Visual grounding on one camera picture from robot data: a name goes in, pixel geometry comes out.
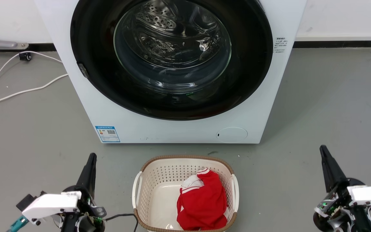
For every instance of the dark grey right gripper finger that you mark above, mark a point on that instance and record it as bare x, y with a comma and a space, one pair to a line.
336, 177
327, 175

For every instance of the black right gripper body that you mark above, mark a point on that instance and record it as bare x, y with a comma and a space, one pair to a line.
337, 209

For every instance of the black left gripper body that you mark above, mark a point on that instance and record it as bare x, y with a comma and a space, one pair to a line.
87, 219

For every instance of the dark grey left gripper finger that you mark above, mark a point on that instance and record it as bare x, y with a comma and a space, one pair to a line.
92, 177
85, 177

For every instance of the black round glass washer door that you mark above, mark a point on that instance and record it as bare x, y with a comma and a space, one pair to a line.
101, 77

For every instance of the white front-load washing machine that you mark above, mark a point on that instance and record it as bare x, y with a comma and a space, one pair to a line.
172, 130

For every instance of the blue energy label sticker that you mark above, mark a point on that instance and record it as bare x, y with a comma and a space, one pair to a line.
107, 134

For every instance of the cream perforated laundry basket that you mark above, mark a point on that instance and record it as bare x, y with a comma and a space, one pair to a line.
153, 180

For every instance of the round white filter cover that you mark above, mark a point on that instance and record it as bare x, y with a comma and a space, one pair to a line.
232, 135

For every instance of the red and white garment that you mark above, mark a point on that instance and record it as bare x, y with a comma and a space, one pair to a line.
204, 203

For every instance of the small black floor plug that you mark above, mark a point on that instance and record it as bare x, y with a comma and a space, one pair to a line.
25, 56

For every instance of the small printed text sticker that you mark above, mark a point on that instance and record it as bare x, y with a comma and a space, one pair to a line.
281, 45

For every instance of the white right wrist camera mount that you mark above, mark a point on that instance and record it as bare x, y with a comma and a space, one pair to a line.
370, 195

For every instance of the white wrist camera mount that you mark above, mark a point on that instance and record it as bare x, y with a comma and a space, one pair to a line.
370, 195
50, 204

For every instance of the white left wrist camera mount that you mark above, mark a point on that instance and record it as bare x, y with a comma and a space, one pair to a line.
50, 204

